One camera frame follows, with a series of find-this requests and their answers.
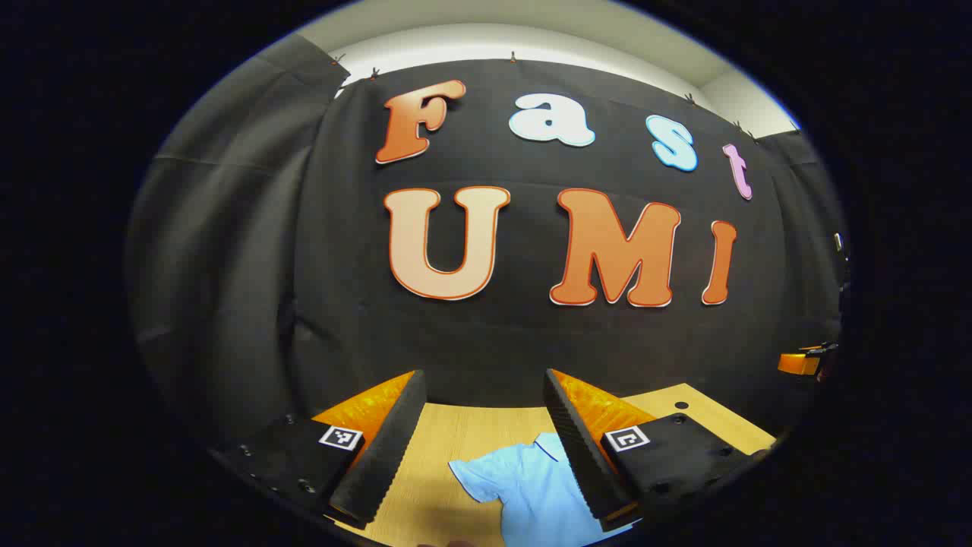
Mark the light blue T-shirt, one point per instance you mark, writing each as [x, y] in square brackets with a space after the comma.
[531, 494]

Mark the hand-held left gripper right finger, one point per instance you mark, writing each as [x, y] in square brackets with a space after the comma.
[577, 448]

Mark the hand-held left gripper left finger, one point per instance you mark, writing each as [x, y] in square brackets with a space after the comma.
[383, 448]

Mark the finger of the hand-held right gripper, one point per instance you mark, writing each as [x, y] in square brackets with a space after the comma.
[824, 349]
[797, 364]

